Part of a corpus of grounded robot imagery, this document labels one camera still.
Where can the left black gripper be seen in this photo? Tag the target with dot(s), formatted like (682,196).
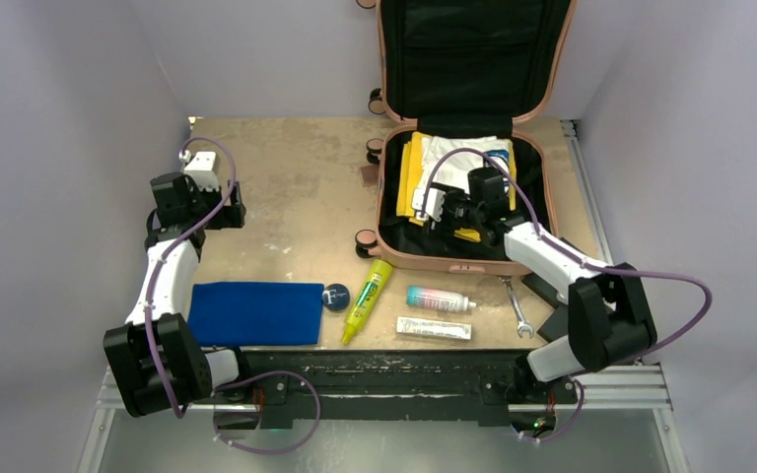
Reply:
(231,215)

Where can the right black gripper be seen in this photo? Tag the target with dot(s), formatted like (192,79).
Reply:
(449,196)

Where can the white shirt blue flower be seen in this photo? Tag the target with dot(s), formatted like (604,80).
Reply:
(457,153)

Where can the yellow cloth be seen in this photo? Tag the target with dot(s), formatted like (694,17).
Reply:
(408,176)

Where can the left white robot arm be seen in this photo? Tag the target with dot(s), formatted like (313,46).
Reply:
(155,361)

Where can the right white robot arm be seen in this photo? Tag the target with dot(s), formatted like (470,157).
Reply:
(609,317)

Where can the pink suitcase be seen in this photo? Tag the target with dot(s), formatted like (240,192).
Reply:
(462,69)

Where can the white teal spray bottle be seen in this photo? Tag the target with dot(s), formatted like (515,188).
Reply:
(441,300)

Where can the yellow green tube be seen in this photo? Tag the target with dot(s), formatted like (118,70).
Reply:
(365,301)

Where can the blue folded cloth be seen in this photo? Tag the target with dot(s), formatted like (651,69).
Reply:
(240,314)

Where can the black foam pad upper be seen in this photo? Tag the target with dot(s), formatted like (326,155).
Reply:
(543,290)

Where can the black foam pad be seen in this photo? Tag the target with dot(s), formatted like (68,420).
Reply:
(556,325)
(543,290)

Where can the white toothpaste box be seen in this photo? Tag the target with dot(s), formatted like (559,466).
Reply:
(433,328)

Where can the round dark blue tin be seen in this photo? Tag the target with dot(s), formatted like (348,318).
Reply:
(335,297)

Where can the silver wrench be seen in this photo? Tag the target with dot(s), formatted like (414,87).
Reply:
(524,328)

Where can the black foam pad lower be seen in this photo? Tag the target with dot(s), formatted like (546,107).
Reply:
(556,325)

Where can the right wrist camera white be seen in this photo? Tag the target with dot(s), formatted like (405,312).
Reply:
(428,204)

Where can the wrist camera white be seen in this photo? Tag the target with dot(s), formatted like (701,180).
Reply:
(203,168)
(428,204)

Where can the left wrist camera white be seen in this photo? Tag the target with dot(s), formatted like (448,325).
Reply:
(203,168)

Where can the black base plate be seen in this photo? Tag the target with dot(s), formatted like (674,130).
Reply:
(277,388)

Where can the aluminium rail frame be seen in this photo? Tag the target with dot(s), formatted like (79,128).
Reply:
(624,386)

